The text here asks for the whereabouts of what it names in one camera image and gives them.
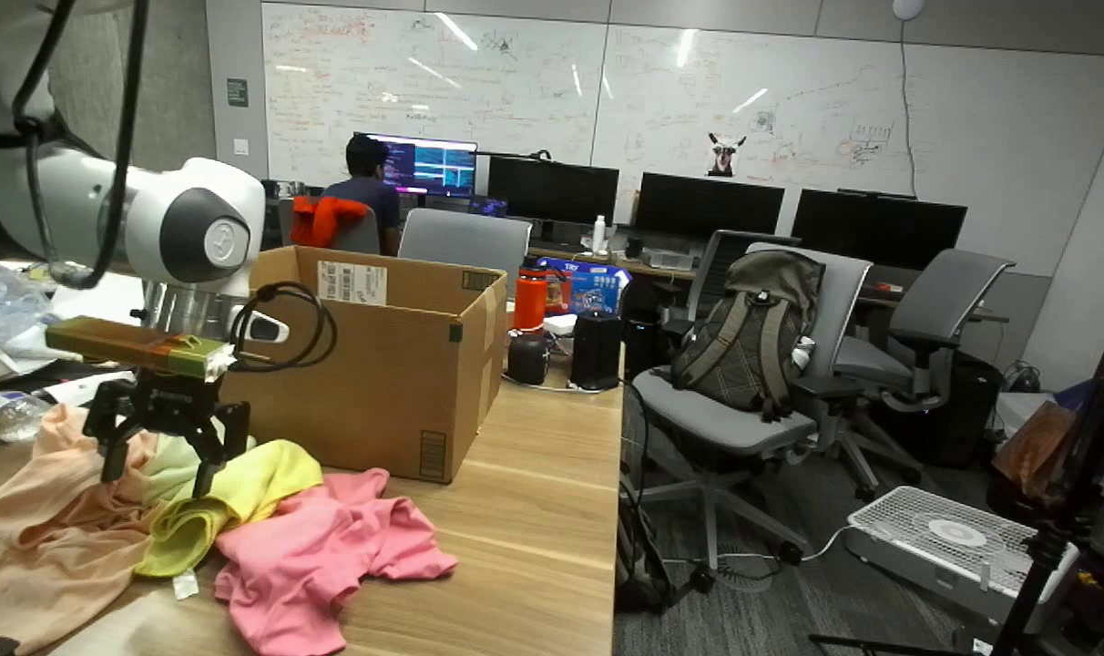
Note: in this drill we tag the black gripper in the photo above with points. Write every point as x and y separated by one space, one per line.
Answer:
169 403

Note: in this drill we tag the yellow towel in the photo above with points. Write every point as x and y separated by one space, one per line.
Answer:
262 479

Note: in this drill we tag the peach shirt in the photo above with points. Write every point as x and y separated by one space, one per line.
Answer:
42 549

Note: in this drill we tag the pink shirt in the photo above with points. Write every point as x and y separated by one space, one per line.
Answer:
319 560

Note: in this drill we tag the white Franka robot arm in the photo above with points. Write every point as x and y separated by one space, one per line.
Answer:
87 193

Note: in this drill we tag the brown cardboard box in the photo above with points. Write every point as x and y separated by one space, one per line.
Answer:
379 375

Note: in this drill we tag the seated person in dark shirt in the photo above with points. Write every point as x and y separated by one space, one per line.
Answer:
372 183

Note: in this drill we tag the blue printed box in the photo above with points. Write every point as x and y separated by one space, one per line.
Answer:
590 288

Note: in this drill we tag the yellow-green wrist mounting plate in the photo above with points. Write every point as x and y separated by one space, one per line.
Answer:
135 347

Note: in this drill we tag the clear plastic bottle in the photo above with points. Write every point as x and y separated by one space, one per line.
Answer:
8 417

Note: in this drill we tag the white paper sheet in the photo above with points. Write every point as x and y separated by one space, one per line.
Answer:
98 298

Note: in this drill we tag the light grey office chair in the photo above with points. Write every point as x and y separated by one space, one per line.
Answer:
465 238

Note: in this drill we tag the small black cup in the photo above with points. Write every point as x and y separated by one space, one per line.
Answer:
529 358

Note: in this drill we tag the lit blue computer monitor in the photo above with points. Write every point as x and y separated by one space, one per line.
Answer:
434 165

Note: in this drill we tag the red bottle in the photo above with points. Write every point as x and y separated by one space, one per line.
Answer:
529 301

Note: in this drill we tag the black cylinder speaker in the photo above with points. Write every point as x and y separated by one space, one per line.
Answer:
595 350

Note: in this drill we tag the black computer monitor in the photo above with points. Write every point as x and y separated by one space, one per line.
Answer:
556 192
879 222
708 204

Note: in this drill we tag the white plastic bottle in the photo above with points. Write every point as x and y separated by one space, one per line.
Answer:
599 233

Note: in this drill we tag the grey mesh office chair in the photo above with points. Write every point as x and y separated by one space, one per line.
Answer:
719 428

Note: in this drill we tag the grey-green backpack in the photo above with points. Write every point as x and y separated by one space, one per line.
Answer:
746 339

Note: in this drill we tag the small animal figurine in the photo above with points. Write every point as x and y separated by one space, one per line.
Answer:
727 154

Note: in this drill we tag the glass whiteboard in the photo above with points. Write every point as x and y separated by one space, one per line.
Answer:
696 95

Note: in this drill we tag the clear plastic storage bin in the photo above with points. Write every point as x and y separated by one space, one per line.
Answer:
953 539

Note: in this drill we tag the brown bag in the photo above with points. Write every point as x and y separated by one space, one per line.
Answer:
1036 448

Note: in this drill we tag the grey wall switch plate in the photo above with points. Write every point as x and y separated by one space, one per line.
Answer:
233 93

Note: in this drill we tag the black camera tripod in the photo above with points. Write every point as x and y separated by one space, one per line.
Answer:
1024 594

